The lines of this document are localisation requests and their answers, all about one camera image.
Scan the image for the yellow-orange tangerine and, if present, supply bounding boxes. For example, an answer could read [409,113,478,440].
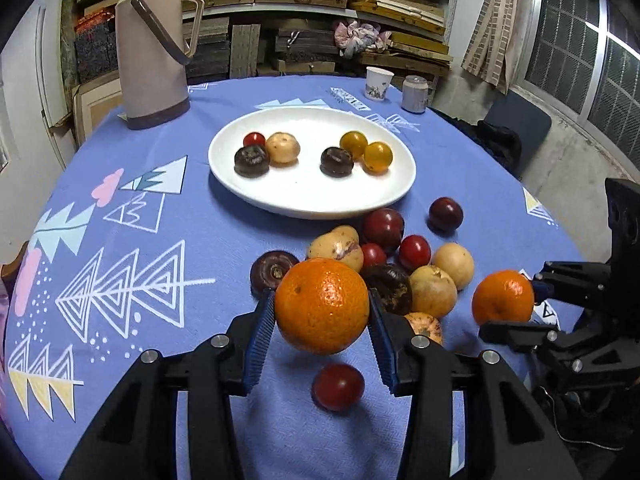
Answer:
[363,141,394,175]
[340,131,369,157]

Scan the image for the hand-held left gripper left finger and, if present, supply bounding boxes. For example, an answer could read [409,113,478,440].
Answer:
[60,290,277,480]

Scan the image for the brown wooden chair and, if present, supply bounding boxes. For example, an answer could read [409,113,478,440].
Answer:
[0,241,30,286]

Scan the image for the grey drink can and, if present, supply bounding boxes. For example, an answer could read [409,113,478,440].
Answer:
[401,75,429,114]

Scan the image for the white round plate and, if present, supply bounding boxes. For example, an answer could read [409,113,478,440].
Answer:
[208,106,417,220]

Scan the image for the tan purple-marked passion fruit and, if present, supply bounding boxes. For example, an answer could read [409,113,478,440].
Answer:
[306,225,365,273]

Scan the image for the brick pattern hanging cloth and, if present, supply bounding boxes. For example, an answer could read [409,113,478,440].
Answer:
[460,0,526,93]

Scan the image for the blue printed tablecloth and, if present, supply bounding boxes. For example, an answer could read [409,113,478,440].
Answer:
[0,76,588,480]

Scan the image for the dark red plum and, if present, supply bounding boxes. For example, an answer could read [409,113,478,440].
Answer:
[428,197,464,232]
[362,208,405,251]

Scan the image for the wrinkled dark purple passion fruit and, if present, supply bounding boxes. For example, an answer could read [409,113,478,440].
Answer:
[320,147,355,178]

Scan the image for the pink crumpled cloth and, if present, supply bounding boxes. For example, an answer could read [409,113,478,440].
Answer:
[332,19,393,58]

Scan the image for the leaning white framed board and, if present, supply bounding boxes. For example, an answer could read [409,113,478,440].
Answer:
[72,77,126,148]

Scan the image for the window with metal grille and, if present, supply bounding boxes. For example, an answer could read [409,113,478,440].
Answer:
[520,0,640,161]

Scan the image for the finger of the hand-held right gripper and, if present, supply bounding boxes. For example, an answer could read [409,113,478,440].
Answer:
[478,320,560,352]
[531,260,613,307]

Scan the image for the beige thermos jug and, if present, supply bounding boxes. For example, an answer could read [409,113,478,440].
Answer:
[115,0,206,131]

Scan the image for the white patterned paper cup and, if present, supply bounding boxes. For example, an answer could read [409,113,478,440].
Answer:
[365,66,395,101]

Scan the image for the large yellow passion fruit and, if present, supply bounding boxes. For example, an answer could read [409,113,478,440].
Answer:
[409,265,458,320]
[432,243,475,290]

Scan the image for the orange-tan streaked passion fruit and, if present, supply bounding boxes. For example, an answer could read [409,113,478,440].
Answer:
[402,312,444,346]

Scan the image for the white metal shelf rack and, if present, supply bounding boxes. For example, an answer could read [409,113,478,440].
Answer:
[180,0,458,81]

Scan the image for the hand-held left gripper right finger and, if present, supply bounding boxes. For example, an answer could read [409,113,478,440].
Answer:
[367,288,583,480]

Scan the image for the white door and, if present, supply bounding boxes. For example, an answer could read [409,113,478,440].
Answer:
[32,2,78,171]

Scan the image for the dark blue chair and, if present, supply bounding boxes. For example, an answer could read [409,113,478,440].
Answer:
[482,91,553,181]

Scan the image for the orange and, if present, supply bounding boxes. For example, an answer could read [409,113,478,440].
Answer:
[274,257,371,356]
[471,270,535,327]

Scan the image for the black cloth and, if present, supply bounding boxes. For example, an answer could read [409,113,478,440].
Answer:
[440,110,523,176]

